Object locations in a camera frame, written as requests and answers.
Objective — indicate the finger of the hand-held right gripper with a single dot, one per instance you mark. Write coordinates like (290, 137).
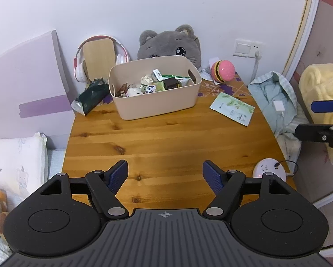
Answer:
(312, 131)
(325, 106)

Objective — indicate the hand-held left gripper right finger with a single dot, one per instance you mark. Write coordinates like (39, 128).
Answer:
(213, 176)

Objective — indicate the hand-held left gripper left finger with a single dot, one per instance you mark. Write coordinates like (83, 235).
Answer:
(116, 176)

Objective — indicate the beige plastic storage basket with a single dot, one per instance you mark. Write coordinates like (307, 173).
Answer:
(155, 103)

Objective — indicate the brown scrunchie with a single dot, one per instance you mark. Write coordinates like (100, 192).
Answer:
(123, 89)

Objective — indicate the blue white tissue packet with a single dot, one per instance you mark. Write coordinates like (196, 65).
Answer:
(151, 89)

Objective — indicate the cream scrunchie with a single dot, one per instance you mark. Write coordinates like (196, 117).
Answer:
(147, 79)

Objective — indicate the wooden desktop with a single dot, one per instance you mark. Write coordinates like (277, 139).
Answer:
(160, 144)

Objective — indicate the yellow blanket in bag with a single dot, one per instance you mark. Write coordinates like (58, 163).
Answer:
(319, 80)

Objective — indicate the white charger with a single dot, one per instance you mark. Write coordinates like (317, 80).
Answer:
(279, 106)

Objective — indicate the round white power strip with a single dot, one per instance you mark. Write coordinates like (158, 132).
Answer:
(266, 168)

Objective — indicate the light blue quilt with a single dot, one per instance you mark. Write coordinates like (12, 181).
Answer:
(266, 91)

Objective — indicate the light blue bed sheet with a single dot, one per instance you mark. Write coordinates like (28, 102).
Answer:
(53, 164)

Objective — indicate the white green sachet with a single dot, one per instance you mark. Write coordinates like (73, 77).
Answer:
(233, 108)

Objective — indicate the dark green packet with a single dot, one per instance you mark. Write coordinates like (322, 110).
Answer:
(92, 94)

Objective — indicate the yellow green packet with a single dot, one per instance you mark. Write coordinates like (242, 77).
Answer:
(159, 86)

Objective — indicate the white face mask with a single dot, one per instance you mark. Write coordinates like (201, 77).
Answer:
(208, 75)

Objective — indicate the white pillow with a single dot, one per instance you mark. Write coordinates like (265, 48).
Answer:
(16, 155)

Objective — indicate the pink burger plush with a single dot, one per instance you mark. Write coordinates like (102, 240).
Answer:
(224, 69)

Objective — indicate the white packet purple print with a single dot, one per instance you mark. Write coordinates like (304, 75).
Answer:
(156, 75)

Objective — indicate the red white headphones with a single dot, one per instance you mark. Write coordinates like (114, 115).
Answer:
(78, 72)

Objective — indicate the wooden headphone stand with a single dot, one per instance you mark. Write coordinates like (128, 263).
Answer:
(99, 58)

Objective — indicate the lavender board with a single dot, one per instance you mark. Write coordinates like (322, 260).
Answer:
(30, 69)

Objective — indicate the grey cat plush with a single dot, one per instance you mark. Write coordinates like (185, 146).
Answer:
(166, 41)

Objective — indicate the white wall socket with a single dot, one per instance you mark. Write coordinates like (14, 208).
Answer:
(244, 48)

